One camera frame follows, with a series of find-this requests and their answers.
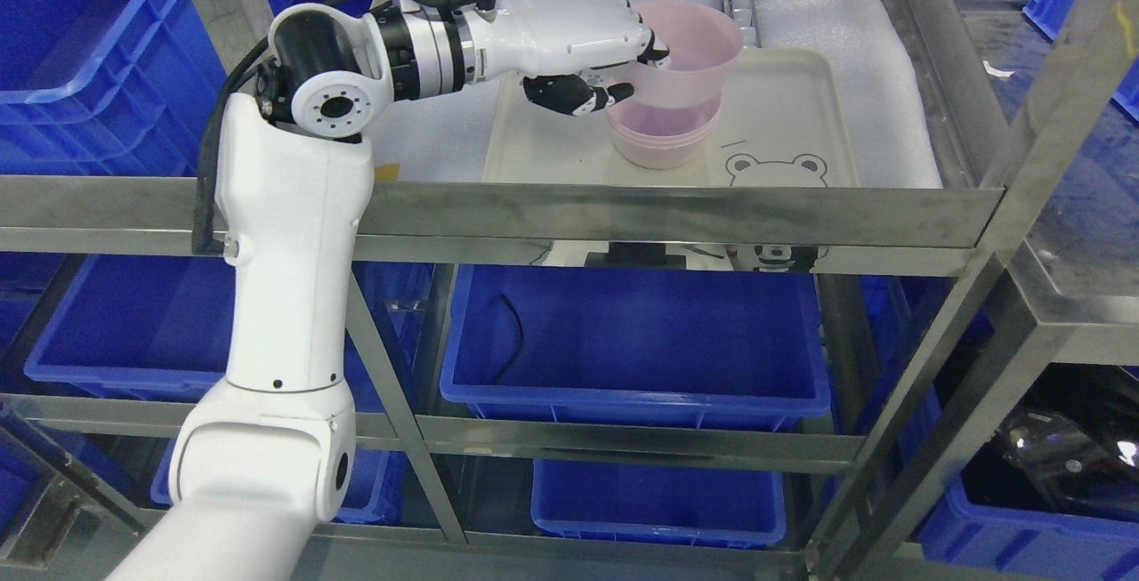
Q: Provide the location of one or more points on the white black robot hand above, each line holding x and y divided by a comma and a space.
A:
551, 43

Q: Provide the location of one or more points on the pink plastic bowl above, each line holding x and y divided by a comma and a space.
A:
703, 44

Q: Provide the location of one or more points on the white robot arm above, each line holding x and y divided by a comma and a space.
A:
267, 453

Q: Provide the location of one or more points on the blue bin centre shelf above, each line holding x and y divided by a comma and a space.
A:
706, 350

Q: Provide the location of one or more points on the blue bin shelf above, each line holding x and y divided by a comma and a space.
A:
139, 327
706, 350

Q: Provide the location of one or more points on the blue bin left shelf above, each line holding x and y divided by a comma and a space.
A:
139, 327

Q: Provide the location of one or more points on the stainless steel shelf rack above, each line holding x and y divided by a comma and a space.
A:
988, 343

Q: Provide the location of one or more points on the cream bear tray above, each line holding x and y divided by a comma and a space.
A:
778, 124

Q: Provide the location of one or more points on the large blue bin top left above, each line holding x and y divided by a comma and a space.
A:
105, 87

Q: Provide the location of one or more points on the blue bin bottom centre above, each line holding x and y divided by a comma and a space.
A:
658, 504

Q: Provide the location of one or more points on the black helmet in bin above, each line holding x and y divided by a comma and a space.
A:
1068, 446

